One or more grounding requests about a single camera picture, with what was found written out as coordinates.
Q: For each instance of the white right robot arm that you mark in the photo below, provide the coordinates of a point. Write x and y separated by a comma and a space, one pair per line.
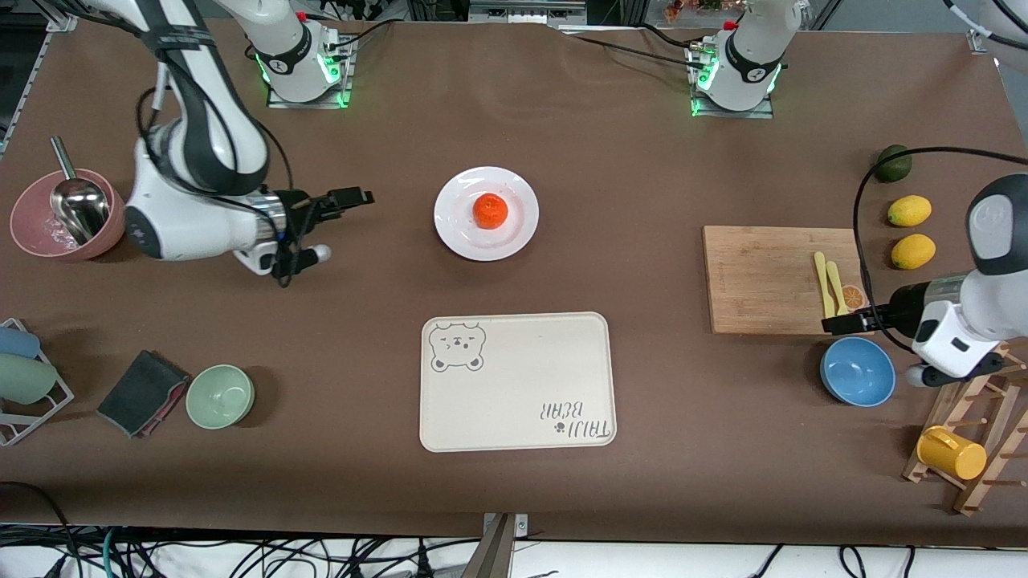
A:
185, 233

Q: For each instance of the pale green bowl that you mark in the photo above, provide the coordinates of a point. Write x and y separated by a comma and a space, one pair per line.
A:
220, 396

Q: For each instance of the yellow plastic knife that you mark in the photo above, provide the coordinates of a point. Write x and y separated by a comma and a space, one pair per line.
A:
824, 285

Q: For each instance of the grey power strip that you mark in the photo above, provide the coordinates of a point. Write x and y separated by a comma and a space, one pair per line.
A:
526, 11

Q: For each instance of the metal scoop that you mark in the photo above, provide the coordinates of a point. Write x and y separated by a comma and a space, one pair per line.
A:
80, 205

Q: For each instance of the pale green cup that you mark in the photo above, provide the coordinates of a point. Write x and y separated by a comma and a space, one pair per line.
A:
24, 379

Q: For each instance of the dark grey folded cloth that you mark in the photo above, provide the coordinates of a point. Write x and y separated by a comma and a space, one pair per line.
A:
140, 393

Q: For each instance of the bamboo cutting board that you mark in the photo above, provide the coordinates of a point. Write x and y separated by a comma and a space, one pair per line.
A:
763, 277

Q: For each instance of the yellow mug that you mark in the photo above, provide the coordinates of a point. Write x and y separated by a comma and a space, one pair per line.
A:
956, 455

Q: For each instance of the yellow lemon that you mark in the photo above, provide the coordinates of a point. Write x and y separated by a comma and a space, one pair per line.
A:
913, 251
910, 211

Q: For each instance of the cream tray with bear print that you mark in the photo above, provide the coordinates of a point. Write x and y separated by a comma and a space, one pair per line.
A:
514, 385

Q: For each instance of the pink bowl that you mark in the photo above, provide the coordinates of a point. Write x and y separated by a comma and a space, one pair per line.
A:
32, 221

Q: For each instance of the pale blue cup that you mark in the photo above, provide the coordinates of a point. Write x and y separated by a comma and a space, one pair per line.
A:
18, 343

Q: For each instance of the dark green avocado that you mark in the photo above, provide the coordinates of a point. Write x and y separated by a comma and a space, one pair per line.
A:
893, 164

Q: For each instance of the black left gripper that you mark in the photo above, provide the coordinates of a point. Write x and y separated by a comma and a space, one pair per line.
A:
904, 309

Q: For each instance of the wooden peg cup rack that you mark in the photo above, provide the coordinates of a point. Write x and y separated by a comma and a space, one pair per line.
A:
996, 417

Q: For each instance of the yellow plastic fork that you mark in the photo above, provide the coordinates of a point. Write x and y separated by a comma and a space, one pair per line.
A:
836, 285

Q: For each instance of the orange slice decoration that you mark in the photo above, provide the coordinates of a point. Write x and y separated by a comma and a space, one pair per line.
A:
855, 299

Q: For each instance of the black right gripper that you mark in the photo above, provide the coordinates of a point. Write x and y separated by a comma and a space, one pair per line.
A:
301, 209

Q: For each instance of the blue bowl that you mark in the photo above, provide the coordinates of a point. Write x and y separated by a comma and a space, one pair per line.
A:
858, 373

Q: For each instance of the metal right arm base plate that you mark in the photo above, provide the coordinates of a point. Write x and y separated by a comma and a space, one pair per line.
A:
344, 80

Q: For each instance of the orange fruit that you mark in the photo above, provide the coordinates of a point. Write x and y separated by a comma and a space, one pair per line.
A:
490, 211

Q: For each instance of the white round plate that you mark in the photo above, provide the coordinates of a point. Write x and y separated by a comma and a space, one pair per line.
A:
486, 245

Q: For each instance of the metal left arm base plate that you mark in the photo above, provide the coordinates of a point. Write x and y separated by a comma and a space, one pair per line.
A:
731, 115

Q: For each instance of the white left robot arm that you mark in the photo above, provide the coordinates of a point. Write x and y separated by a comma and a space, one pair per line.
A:
996, 233

